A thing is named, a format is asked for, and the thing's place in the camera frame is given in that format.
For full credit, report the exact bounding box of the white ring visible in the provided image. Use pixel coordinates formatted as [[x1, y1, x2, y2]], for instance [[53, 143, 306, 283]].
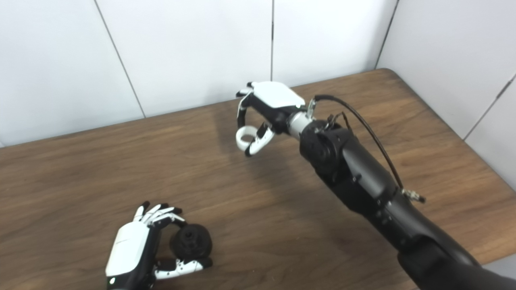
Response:
[[236, 126, 260, 152]]

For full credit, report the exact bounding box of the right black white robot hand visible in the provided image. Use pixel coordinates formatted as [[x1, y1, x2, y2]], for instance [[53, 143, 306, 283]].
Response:
[[235, 81, 307, 157]]

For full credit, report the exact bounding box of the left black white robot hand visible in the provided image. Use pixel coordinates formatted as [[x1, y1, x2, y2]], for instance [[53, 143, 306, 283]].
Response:
[[105, 201, 213, 290]]

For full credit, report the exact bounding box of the round black part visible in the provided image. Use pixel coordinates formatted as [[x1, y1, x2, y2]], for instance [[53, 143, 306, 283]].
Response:
[[169, 224, 213, 259]]

